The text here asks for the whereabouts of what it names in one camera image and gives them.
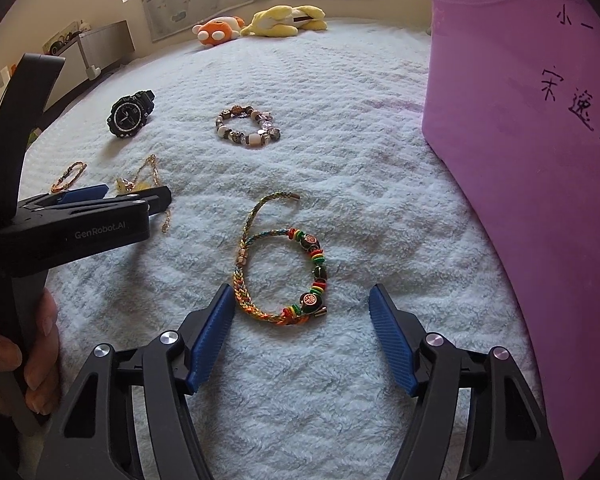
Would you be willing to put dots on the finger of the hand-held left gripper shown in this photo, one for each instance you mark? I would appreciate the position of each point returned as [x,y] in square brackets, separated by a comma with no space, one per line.
[160,200]
[87,192]

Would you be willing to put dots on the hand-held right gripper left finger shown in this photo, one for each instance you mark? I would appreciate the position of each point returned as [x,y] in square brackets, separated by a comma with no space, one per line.
[210,340]

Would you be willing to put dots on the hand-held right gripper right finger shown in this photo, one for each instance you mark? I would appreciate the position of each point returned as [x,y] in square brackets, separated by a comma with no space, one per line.
[395,345]

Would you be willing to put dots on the black wristwatch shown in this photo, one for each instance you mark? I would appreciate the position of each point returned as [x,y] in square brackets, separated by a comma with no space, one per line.
[125,117]

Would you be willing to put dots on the pink plastic basin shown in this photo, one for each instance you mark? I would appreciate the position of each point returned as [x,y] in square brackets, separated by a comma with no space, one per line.
[530,185]

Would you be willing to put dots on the person's left hand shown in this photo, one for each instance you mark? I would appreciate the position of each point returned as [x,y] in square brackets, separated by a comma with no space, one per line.
[50,340]

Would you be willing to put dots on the grey desk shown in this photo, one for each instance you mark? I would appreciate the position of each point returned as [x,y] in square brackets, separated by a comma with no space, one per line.
[105,40]

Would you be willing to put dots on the row of small desk ornaments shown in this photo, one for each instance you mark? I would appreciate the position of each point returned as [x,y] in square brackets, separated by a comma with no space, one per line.
[60,40]

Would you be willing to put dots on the white quilted bedspread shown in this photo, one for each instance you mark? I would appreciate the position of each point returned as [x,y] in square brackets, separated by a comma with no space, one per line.
[330,185]

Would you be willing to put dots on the orange mushroom plush toy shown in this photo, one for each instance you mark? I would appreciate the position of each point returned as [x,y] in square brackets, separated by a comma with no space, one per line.
[215,32]

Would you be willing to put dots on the grey patterned window cloth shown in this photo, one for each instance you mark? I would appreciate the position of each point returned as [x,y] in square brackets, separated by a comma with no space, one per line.
[205,0]

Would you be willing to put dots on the yellow plush toy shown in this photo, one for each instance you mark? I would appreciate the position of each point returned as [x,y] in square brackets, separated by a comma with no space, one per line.
[275,22]

